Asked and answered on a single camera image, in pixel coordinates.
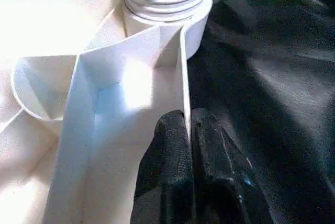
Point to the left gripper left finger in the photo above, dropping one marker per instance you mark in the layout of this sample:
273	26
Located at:
165	182

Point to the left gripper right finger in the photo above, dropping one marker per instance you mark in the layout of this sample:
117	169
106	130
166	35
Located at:
225	182

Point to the white plastic table top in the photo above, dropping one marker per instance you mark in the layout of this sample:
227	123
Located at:
52	35

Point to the black plastic mat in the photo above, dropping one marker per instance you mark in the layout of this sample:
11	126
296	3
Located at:
272	93

